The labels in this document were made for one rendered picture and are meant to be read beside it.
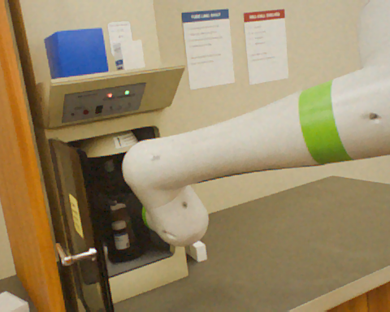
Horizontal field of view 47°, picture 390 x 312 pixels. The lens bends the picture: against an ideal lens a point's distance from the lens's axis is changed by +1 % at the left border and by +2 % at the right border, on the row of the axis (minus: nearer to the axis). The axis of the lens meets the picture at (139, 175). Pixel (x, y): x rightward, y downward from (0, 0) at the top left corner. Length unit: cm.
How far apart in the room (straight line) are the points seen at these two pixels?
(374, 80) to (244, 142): 19
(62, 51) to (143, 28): 27
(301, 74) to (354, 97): 142
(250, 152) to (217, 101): 108
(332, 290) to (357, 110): 62
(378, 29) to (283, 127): 18
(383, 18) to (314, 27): 139
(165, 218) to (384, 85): 43
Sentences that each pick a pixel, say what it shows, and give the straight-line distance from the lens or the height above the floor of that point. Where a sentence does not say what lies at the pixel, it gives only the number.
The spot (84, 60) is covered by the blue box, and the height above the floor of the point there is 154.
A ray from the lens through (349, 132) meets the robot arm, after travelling 63.
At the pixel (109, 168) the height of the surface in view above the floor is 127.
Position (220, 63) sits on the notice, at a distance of 176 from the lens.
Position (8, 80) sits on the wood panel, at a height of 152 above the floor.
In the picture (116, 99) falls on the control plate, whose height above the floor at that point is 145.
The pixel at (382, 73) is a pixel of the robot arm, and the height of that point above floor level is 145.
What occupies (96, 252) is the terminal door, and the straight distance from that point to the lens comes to 74.
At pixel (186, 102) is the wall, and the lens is 167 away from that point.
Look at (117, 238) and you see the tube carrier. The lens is 118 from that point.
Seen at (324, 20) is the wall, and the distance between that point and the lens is 215.
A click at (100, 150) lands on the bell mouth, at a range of 108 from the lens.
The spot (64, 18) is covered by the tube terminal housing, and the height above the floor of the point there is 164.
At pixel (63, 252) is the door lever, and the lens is 80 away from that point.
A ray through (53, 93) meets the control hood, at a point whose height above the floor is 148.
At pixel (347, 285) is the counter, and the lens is 119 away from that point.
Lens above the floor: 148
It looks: 12 degrees down
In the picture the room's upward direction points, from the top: 8 degrees counter-clockwise
